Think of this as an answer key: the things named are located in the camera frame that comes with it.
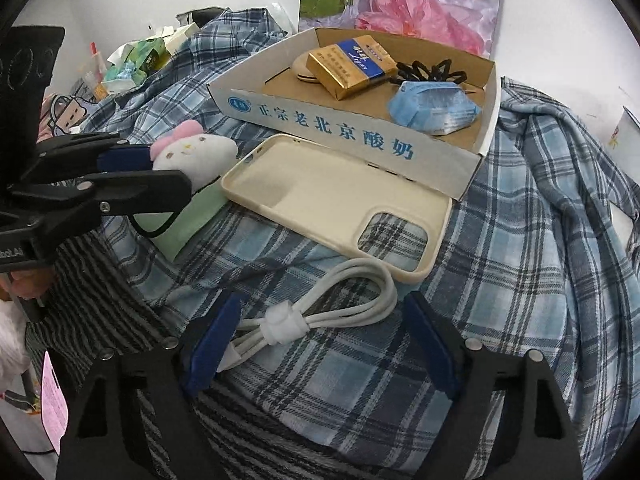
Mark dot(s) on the small cream box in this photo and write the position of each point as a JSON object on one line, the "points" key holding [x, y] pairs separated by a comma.
{"points": [[180, 34]]}

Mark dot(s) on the pink paper card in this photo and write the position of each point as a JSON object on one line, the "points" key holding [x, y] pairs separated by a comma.
{"points": [[52, 405]]}

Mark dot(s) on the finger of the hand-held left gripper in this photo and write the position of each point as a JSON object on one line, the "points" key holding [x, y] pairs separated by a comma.
{"points": [[150, 187], [122, 159]]}

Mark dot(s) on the black hair claw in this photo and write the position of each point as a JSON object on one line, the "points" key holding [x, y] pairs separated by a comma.
{"points": [[452, 74]]}

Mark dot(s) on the cream phone case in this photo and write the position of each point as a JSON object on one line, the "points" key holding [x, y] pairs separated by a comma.
{"points": [[310, 190]]}

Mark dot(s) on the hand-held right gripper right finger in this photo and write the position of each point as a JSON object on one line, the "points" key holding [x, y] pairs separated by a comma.
{"points": [[432, 345]]}

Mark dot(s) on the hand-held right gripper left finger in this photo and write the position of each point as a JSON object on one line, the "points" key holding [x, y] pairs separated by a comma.
{"points": [[212, 355]]}

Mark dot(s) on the blue packaged face mask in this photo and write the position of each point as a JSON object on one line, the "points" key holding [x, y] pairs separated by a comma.
{"points": [[430, 105]]}

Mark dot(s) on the pink white plush toy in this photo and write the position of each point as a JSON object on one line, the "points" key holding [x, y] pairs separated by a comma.
{"points": [[200, 155]]}

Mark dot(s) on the grey bag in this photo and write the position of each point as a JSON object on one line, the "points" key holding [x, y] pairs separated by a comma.
{"points": [[200, 16]]}

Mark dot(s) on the green tissue pack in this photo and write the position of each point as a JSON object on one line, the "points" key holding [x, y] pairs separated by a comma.
{"points": [[145, 57]]}

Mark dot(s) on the gold blue cigarette pack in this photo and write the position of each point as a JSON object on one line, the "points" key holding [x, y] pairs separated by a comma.
{"points": [[345, 67]]}

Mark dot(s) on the clear orange printed bag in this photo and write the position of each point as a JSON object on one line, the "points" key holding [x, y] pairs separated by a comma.
{"points": [[92, 75]]}

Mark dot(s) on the blue plaid shirt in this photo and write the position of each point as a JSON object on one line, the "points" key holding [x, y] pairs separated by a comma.
{"points": [[525, 260]]}

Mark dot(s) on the grey striped cloth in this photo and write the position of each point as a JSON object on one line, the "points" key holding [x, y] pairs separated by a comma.
{"points": [[90, 280]]}

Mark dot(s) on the person's left forearm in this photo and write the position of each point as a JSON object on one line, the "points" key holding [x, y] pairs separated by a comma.
{"points": [[10, 345]]}

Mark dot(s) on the blue white cartoon bag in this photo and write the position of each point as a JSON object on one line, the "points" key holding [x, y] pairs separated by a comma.
{"points": [[70, 110]]}

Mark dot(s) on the person's left hand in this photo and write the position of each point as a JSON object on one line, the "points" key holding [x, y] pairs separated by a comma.
{"points": [[25, 287]]}

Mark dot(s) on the white cardboard box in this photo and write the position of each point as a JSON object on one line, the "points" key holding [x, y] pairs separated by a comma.
{"points": [[325, 125]]}

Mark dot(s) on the floral picture board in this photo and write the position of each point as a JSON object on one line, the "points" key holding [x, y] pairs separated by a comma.
{"points": [[425, 15]]}

